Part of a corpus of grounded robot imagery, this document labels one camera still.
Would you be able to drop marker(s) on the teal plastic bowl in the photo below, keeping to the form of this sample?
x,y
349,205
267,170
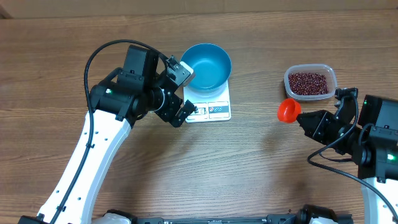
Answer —
x,y
211,64

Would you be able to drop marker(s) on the red adzuki beans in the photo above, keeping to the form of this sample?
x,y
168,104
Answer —
x,y
308,83

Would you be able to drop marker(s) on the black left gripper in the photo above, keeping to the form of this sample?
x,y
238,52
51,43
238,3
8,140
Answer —
x,y
175,102

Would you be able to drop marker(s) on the white digital kitchen scale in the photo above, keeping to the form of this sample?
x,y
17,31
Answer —
x,y
211,106

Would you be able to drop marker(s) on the clear plastic food container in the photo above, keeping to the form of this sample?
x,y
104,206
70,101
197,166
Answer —
x,y
314,68

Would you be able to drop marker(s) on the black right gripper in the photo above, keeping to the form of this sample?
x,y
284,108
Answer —
x,y
322,121

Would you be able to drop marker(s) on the orange scoop with blue handle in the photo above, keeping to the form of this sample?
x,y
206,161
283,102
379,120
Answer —
x,y
288,110

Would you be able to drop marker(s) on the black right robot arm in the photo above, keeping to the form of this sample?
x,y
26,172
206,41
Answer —
x,y
366,135

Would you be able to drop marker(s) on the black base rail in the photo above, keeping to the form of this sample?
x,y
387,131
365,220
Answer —
x,y
309,214

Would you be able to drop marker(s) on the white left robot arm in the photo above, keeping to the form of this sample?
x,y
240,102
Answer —
x,y
146,82

